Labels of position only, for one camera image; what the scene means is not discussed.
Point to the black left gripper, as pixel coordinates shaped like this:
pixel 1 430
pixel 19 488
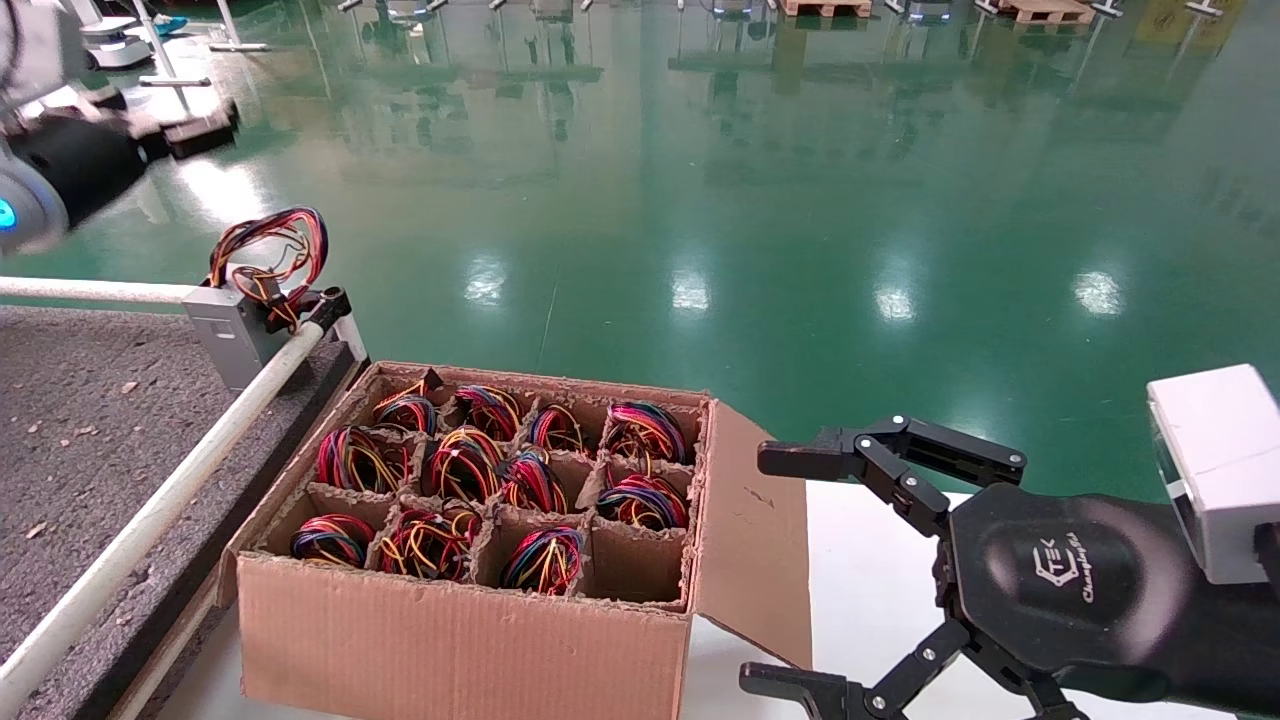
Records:
pixel 90 160

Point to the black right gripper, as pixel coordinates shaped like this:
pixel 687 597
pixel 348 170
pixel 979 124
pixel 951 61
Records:
pixel 1060 580

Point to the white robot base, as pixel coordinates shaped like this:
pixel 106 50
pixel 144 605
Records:
pixel 115 45

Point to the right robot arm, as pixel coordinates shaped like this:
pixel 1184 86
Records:
pixel 1240 640

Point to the metal stand with foot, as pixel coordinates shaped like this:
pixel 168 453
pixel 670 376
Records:
pixel 240 46
pixel 175 80

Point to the thick dark grey foam mat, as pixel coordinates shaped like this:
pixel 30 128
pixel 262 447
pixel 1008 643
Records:
pixel 80 450

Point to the brown cardboard divider box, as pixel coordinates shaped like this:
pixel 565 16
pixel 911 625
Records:
pixel 450 650

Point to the wooden pallet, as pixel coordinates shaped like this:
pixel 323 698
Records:
pixel 825 8
pixel 1040 12

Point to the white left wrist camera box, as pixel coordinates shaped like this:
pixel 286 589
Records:
pixel 30 50

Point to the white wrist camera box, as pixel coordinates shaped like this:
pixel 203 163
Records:
pixel 30 50
pixel 1220 450

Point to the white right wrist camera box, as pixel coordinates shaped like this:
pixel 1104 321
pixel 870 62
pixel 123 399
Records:
pixel 1220 450

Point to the white pipe rack frame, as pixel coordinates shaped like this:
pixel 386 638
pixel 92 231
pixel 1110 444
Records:
pixel 150 522

